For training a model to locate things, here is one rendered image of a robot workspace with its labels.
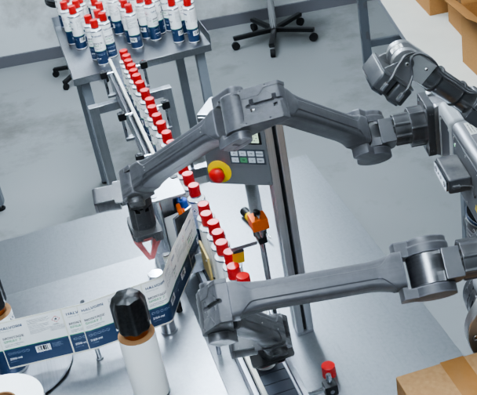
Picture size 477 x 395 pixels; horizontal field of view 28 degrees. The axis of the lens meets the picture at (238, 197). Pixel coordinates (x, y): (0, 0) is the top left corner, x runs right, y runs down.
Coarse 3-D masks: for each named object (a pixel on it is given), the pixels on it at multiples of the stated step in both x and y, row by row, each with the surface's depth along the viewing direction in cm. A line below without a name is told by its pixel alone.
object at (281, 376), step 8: (208, 280) 269; (248, 368) 235; (256, 368) 234; (280, 368) 233; (264, 376) 231; (272, 376) 231; (280, 376) 230; (288, 376) 230; (264, 384) 229; (272, 384) 229; (280, 384) 228; (288, 384) 228; (272, 392) 226; (280, 392) 226; (288, 392) 225; (296, 392) 225
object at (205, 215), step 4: (204, 212) 260; (208, 212) 260; (204, 216) 259; (208, 216) 259; (212, 216) 260; (204, 220) 260; (208, 220) 260; (204, 224) 260; (200, 228) 262; (204, 228) 261; (204, 232) 261; (208, 232) 260; (204, 236) 262; (204, 240) 262; (204, 244) 264; (208, 248) 263; (208, 252) 264; (208, 256) 265; (212, 264) 266; (212, 268) 267; (212, 272) 268
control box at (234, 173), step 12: (204, 108) 225; (264, 144) 221; (216, 156) 227; (228, 156) 226; (228, 168) 228; (240, 168) 227; (252, 168) 226; (264, 168) 224; (228, 180) 230; (240, 180) 229; (252, 180) 228; (264, 180) 226
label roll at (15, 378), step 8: (0, 376) 224; (8, 376) 224; (16, 376) 223; (24, 376) 223; (0, 384) 222; (8, 384) 221; (16, 384) 221; (24, 384) 220; (32, 384) 220; (40, 384) 220; (0, 392) 219; (8, 392) 219; (16, 392) 219; (24, 392) 218; (32, 392) 218; (40, 392) 217
